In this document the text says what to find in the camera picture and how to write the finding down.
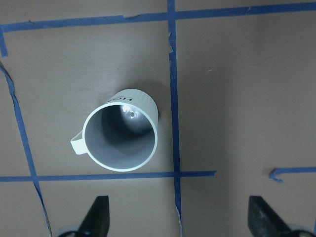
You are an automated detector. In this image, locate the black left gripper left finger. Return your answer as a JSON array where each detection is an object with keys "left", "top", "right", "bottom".
[{"left": 77, "top": 196, "right": 109, "bottom": 235}]

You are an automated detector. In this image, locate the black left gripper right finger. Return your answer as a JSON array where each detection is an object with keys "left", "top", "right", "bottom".
[{"left": 247, "top": 196, "right": 293, "bottom": 235}]

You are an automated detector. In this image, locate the white ribbed mug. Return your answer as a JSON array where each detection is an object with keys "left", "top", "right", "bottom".
[{"left": 70, "top": 89, "right": 158, "bottom": 172}]

